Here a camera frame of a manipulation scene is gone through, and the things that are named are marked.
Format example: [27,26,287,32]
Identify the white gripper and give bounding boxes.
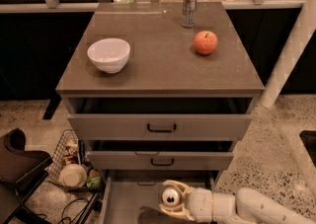
[159,180,213,223]

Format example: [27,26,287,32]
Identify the orange soda can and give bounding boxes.
[161,186,182,207]

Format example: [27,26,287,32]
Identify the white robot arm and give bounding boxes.
[159,180,315,224]

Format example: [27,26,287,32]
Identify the middle grey drawer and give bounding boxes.
[87,141,233,171]

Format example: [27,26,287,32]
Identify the grey drawer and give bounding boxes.
[68,113,252,141]
[87,141,233,171]
[97,170,217,224]

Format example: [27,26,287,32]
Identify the bottom grey drawer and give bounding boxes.
[97,170,217,224]

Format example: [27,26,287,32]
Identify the grey drawer cabinet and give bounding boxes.
[55,1,266,224]

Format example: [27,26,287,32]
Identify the top grey drawer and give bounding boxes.
[68,113,252,141]

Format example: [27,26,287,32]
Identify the silver tall can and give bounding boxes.
[182,0,198,28]

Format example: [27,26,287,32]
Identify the green packet in basket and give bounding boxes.
[86,169,102,188]

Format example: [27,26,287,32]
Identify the white cup in basket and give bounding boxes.
[59,164,87,187]

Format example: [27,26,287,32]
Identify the brown snack bag in basket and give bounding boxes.
[62,140,79,166]

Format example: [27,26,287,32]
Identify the red apple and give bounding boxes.
[194,31,218,55]

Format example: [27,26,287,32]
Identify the white ceramic bowl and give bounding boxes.
[87,38,130,74]

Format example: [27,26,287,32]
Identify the black chair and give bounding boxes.
[0,128,52,224]

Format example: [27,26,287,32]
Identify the grey railing ledge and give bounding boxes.
[0,0,305,14]

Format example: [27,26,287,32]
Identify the black wire basket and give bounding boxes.
[47,129,103,192]

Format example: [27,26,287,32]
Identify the black floor cable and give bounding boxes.
[55,196,100,224]

